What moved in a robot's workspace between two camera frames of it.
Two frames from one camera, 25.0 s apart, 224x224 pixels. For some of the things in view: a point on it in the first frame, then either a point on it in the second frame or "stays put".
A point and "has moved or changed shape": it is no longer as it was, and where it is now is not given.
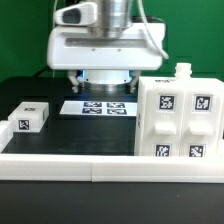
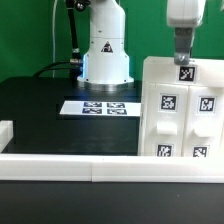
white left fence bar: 6,132 stays put
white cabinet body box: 181,82 has moved or changed shape
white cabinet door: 200,123 has moved or changed shape
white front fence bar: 113,168 stays put
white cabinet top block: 29,117 → 196,71
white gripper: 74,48 → 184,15
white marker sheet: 99,108 stays put
